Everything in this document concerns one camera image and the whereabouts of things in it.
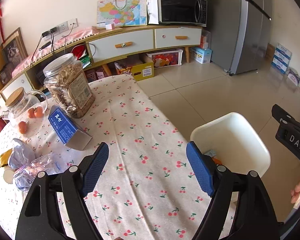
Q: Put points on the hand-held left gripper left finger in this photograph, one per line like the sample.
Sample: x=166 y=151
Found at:
x=95 y=172

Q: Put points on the wide white drawer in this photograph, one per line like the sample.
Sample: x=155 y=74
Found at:
x=102 y=47

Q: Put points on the colourful map paper bag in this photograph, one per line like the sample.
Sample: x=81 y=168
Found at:
x=120 y=12

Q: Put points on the pink cloth runner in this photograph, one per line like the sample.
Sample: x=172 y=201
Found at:
x=22 y=65

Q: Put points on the white paper bag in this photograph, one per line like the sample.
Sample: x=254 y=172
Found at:
x=152 y=10

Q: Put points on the crumpled plastic bag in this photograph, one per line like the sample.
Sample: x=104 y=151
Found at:
x=25 y=180

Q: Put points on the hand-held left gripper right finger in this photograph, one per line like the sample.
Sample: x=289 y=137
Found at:
x=200 y=172

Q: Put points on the long wooden cabinet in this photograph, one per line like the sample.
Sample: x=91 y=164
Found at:
x=140 y=28

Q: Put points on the blue white stacked box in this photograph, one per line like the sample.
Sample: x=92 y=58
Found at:
x=284 y=48
x=278 y=66
x=282 y=58

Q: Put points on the white storage box red picture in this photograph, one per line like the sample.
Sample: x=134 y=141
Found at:
x=165 y=58

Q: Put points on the yellow wrapper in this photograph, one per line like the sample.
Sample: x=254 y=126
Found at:
x=5 y=158

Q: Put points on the blue white carton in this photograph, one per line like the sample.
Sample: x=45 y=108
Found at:
x=202 y=55

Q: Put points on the small pink box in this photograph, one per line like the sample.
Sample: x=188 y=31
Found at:
x=110 y=26

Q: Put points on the clear plastic wrapper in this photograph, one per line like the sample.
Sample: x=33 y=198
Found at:
x=55 y=165

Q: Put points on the black microwave oven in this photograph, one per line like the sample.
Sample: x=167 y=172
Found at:
x=180 y=8

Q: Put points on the yellow cardboard box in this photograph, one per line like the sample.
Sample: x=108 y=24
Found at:
x=145 y=72

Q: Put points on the orange snack bag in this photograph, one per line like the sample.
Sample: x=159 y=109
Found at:
x=123 y=67

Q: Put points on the framed picture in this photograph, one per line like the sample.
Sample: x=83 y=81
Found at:
x=13 y=47

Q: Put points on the wall power outlets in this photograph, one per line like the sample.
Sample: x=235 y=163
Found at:
x=65 y=26

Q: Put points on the cherry print tablecloth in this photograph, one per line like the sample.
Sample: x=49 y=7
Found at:
x=145 y=135

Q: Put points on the clear jar of snacks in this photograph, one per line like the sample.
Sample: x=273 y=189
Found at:
x=70 y=87

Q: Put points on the white drawer with round hole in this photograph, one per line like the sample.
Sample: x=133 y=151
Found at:
x=190 y=35

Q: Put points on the orange white small boxes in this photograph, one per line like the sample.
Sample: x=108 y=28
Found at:
x=204 y=42

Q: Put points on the open dark blue box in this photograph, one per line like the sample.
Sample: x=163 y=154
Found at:
x=62 y=127

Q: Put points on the grey refrigerator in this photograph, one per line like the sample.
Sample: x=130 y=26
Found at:
x=240 y=30

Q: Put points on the orange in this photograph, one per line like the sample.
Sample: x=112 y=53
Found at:
x=23 y=127
x=31 y=113
x=39 y=112

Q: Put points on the glass teapot with bamboo lid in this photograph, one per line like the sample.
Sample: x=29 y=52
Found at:
x=20 y=107

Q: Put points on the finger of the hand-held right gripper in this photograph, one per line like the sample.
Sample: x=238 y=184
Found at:
x=287 y=116

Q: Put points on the lavender plastic bag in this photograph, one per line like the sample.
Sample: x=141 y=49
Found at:
x=22 y=155

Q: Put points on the white plastic bin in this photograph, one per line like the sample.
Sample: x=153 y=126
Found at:
x=235 y=135

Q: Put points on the small white printed box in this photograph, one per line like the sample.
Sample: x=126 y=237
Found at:
x=294 y=76

